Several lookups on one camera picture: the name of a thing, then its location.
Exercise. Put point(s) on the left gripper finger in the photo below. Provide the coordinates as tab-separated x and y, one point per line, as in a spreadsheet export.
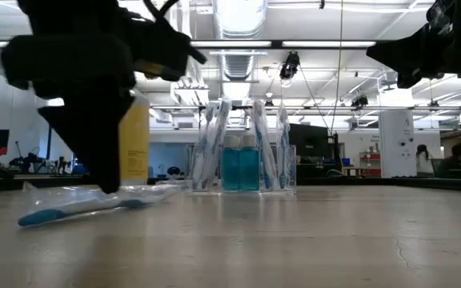
78	128
112	128

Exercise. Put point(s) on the clear acrylic organizer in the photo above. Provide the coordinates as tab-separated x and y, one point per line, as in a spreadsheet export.
290	168

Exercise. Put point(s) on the black standing monitor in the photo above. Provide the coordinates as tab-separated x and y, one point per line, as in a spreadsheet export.
310	140

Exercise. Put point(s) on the black hanging overhead camera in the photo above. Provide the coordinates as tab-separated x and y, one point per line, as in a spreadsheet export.
290	64

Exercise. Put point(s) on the red shelf unit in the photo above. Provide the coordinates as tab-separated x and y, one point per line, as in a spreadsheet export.
370	164

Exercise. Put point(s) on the person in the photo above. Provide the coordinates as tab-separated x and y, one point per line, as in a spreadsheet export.
423	160
454	160

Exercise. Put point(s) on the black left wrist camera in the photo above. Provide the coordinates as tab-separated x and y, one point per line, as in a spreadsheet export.
162	44

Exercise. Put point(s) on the yellow white wipes canister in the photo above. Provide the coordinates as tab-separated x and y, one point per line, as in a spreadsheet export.
136	140

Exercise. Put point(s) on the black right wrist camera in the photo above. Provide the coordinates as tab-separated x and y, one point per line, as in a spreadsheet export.
440	16

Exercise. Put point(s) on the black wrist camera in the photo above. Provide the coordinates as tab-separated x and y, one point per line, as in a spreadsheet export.
440	16
162	44

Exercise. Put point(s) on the blue toothbrush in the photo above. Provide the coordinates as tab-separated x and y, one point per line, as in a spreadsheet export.
263	140
174	185
203	160
283	148
40	218
218	132

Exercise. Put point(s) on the black aluminium table frame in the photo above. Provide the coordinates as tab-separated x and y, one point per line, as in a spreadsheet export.
414	184

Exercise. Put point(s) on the white square column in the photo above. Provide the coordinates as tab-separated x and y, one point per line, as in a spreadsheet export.
396	144

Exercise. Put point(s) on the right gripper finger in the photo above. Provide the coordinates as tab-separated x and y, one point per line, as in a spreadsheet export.
410	44
410	65

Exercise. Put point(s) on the teal mouthwash bottle white cap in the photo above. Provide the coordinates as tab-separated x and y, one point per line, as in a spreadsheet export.
249	168
230	168

